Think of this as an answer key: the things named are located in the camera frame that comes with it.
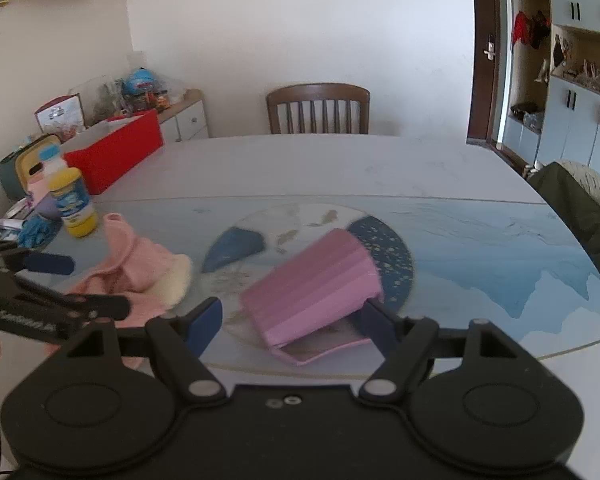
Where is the pink fleece cloth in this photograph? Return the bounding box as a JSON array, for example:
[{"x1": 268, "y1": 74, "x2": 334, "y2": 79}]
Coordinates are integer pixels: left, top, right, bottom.
[{"x1": 66, "y1": 212, "x2": 195, "y2": 372}]

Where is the blue toy helmet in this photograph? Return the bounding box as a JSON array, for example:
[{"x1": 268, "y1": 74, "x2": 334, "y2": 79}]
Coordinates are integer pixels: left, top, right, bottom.
[{"x1": 122, "y1": 67, "x2": 159, "y2": 107}]

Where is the brown wooden chair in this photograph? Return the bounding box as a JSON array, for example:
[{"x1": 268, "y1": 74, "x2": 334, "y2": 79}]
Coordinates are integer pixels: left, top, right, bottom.
[{"x1": 266, "y1": 83, "x2": 371, "y2": 135}]

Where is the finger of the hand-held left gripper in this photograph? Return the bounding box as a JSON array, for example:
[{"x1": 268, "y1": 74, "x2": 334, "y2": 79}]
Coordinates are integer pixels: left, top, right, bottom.
[
  {"x1": 0, "y1": 271, "x2": 132, "y2": 322},
  {"x1": 0, "y1": 237, "x2": 76, "y2": 277}
]

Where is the yellow bottle with blue label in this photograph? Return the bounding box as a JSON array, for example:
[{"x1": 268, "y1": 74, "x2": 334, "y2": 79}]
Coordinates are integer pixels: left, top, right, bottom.
[{"x1": 47, "y1": 167, "x2": 100, "y2": 239}]

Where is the red hanging ornament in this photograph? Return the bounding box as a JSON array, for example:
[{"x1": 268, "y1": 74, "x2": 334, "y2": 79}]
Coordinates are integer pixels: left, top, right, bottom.
[{"x1": 511, "y1": 10, "x2": 532, "y2": 47}]

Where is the blue crumpled cloth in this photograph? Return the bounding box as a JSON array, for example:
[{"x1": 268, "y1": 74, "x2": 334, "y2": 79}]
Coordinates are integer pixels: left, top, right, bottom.
[{"x1": 17, "y1": 215, "x2": 57, "y2": 250}]

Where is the white bottle with blue cap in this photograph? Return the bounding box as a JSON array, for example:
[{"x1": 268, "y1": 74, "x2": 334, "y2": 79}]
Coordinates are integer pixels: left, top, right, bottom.
[{"x1": 36, "y1": 144, "x2": 69, "y2": 182}]

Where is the red and white card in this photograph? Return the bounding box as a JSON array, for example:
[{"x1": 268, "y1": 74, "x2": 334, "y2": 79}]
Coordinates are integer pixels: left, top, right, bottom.
[{"x1": 34, "y1": 93, "x2": 87, "y2": 137}]

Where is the olive cushioned chair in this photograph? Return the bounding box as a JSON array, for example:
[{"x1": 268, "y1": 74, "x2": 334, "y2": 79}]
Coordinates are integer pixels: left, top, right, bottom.
[{"x1": 525, "y1": 159, "x2": 600, "y2": 307}]

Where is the brown door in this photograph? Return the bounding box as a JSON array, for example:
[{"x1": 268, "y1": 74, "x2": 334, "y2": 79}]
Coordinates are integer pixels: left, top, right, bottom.
[{"x1": 467, "y1": 0, "x2": 507, "y2": 149}]

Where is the pink ribbed cup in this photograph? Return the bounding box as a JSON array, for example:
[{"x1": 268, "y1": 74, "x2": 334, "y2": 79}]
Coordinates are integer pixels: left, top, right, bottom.
[{"x1": 239, "y1": 228, "x2": 385, "y2": 367}]

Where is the teal case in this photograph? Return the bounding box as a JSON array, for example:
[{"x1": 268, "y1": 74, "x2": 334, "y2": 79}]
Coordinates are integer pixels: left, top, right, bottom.
[{"x1": 0, "y1": 134, "x2": 64, "y2": 202}]

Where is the white side cabinet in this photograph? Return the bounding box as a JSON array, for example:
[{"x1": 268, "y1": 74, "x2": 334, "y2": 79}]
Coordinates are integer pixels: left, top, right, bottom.
[{"x1": 157, "y1": 89, "x2": 211, "y2": 144}]

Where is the red box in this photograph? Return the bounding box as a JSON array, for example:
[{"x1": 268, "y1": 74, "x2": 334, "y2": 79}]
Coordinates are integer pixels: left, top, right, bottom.
[{"x1": 60, "y1": 109, "x2": 165, "y2": 196}]

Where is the white and wood wall cabinet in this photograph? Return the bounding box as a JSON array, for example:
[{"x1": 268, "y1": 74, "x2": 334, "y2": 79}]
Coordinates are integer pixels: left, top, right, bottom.
[{"x1": 497, "y1": 0, "x2": 600, "y2": 187}]

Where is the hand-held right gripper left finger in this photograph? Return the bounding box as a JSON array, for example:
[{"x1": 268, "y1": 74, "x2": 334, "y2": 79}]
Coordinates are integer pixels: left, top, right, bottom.
[{"x1": 67, "y1": 296, "x2": 227, "y2": 404}]

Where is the purple cup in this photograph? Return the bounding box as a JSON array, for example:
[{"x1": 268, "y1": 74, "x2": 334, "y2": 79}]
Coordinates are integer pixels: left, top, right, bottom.
[{"x1": 34, "y1": 194, "x2": 64, "y2": 222}]

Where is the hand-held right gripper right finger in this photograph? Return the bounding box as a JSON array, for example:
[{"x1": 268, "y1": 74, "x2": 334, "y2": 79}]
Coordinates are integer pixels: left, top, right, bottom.
[{"x1": 357, "y1": 299, "x2": 524, "y2": 404}]

